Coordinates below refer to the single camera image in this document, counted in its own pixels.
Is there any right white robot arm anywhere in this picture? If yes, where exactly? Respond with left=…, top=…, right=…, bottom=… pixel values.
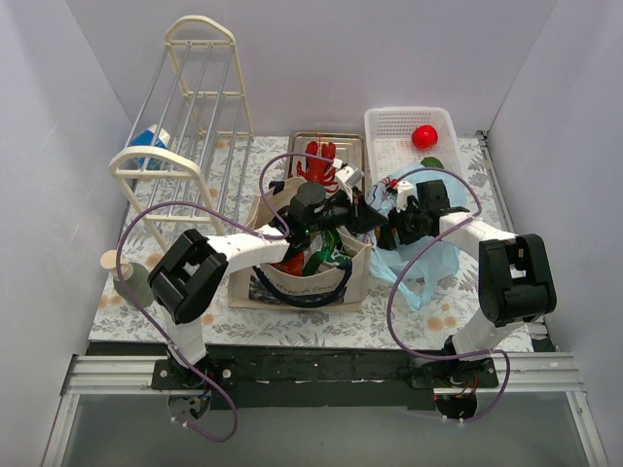
left=386, top=177, right=557, bottom=387

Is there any green lime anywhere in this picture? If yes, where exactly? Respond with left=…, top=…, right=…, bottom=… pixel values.
left=421, top=157, right=445, bottom=169

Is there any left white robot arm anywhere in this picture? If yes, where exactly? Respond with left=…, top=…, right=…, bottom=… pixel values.
left=147, top=182, right=387, bottom=389

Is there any green soap dispenser bottle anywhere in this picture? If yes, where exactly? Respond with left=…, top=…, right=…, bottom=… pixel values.
left=100, top=250, right=154, bottom=308

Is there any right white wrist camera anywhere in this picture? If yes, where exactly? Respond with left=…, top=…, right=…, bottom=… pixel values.
left=386, top=179, right=416, bottom=213

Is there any blue white carton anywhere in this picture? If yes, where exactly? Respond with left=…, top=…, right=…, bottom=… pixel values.
left=130, top=125, right=170, bottom=170

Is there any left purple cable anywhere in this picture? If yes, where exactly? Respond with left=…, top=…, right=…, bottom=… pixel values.
left=119, top=153, right=347, bottom=443

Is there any cream shoe rack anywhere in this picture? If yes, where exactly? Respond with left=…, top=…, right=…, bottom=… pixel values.
left=109, top=15, right=254, bottom=249

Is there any orange Doritos chip bag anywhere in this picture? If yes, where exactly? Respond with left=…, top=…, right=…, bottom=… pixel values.
left=272, top=252, right=305, bottom=276

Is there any green snack bag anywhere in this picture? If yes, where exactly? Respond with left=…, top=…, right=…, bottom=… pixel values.
left=302, top=230, right=351, bottom=276

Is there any light blue plastic grocery bag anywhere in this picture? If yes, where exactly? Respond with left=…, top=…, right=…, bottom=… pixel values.
left=364, top=162, right=471, bottom=312

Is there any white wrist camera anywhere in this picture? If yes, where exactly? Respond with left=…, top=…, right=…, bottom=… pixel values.
left=386, top=179, right=416, bottom=213
left=332, top=159, right=365, bottom=200

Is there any purple cable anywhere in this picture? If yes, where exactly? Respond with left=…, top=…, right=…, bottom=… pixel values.
left=388, top=165, right=512, bottom=423
left=119, top=153, right=347, bottom=443

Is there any metal baking tray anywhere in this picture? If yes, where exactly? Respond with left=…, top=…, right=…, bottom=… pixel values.
left=284, top=131, right=366, bottom=179

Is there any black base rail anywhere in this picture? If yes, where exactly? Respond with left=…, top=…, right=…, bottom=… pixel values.
left=151, top=345, right=500, bottom=411

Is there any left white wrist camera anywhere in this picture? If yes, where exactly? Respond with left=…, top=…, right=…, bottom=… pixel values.
left=332, top=159, right=365, bottom=200

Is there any beige canvas tote bag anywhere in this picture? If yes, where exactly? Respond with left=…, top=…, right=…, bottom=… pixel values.
left=228, top=178, right=371, bottom=309

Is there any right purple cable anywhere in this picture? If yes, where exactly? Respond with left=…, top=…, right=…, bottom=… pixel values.
left=388, top=165, right=512, bottom=423

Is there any white plastic basket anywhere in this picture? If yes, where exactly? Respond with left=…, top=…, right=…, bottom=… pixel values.
left=364, top=106, right=465, bottom=185

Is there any red tomato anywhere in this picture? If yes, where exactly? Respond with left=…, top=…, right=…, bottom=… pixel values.
left=411, top=125, right=439, bottom=151

